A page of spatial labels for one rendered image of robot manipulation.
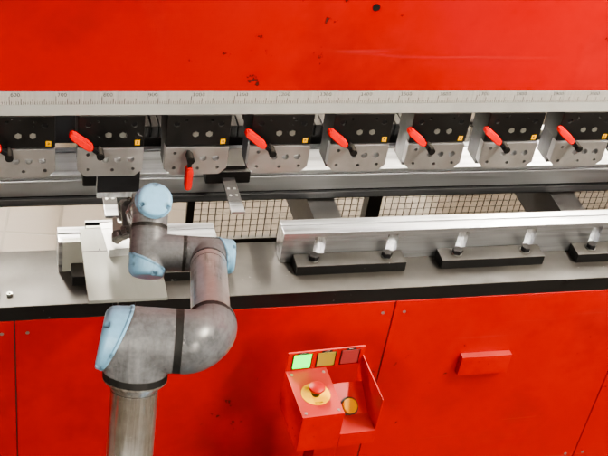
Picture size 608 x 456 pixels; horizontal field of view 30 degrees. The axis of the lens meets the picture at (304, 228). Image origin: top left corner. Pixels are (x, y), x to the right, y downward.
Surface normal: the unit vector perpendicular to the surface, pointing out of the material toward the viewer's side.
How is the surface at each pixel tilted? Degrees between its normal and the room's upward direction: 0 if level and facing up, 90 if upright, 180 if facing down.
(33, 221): 0
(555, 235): 90
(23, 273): 0
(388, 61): 90
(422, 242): 90
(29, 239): 0
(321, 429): 90
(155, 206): 40
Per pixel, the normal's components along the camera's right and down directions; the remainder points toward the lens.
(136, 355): 0.11, 0.29
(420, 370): 0.22, 0.62
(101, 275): 0.14, -0.79
